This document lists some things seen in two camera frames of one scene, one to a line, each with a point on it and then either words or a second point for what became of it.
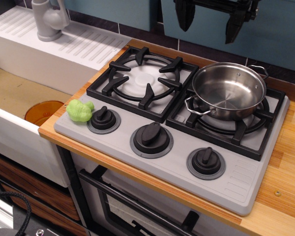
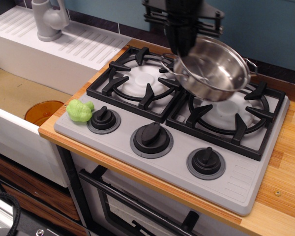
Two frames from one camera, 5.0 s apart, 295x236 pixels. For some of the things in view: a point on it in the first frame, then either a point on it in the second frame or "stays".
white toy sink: (25, 71) stays
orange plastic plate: (39, 112) stays
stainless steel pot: (230, 91) → (216, 67)
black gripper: (239, 10) → (183, 18)
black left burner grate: (145, 82) stays
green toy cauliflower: (79, 111) stays
